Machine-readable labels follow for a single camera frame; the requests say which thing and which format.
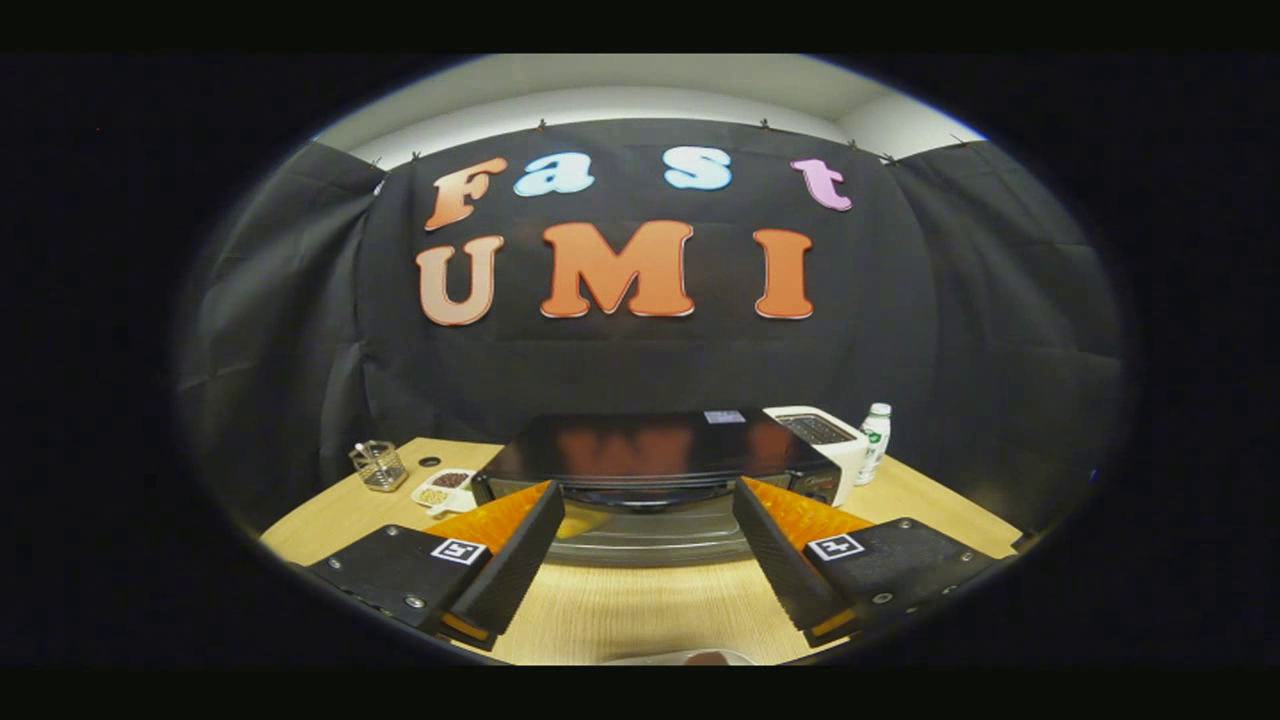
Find metal wire holder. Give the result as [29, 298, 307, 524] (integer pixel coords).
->
[348, 440, 409, 493]

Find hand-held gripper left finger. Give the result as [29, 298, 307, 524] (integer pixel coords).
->
[308, 480, 566, 651]

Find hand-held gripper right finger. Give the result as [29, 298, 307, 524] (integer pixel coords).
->
[733, 477, 1001, 649]

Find white plate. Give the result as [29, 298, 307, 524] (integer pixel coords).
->
[600, 648, 761, 666]

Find white drink bottle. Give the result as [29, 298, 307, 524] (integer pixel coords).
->
[855, 402, 893, 487]

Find black toaster oven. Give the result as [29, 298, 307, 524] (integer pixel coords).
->
[470, 410, 843, 568]

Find black backdrop cloth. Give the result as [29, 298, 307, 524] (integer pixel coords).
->
[175, 118, 1131, 541]

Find white bread toaster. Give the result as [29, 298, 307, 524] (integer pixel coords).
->
[763, 405, 869, 508]

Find white divided snack dish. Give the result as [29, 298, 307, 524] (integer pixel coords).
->
[411, 468, 479, 518]

